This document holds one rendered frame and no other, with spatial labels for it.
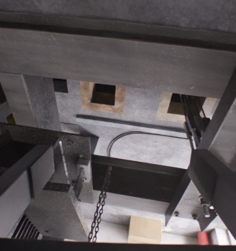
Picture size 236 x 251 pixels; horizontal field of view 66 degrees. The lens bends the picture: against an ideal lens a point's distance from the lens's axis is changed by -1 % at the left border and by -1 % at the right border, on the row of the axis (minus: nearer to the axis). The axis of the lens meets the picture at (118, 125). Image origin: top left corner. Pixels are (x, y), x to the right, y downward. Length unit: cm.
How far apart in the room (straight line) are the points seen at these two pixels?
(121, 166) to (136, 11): 93
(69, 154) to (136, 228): 206
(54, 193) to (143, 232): 219
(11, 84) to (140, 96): 89
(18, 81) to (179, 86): 54
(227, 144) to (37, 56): 71
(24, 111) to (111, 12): 74
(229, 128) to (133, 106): 85
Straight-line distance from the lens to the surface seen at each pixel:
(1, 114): 118
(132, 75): 57
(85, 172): 86
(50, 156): 17
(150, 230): 278
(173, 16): 120
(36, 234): 103
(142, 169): 124
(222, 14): 125
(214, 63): 58
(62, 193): 65
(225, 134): 73
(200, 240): 310
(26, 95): 75
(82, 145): 78
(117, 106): 143
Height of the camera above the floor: 118
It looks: 50 degrees down
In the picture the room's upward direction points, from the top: 166 degrees counter-clockwise
